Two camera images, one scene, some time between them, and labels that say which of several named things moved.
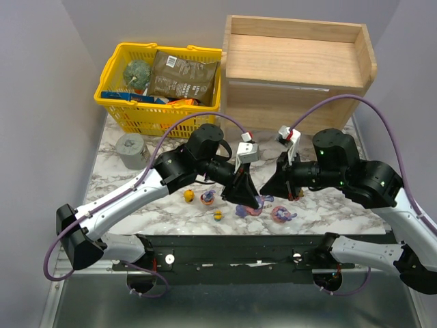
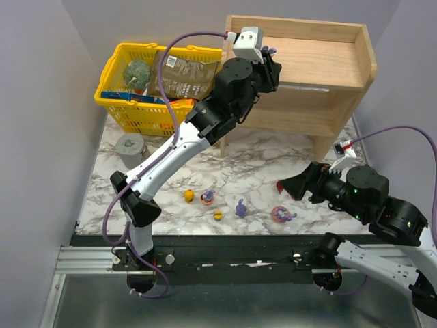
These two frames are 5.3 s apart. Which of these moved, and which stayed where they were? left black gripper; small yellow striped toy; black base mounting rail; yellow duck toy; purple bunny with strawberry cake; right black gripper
Moved: right black gripper; left black gripper
Stayed: yellow duck toy; small yellow striped toy; purple bunny with strawberry cake; black base mounting rail
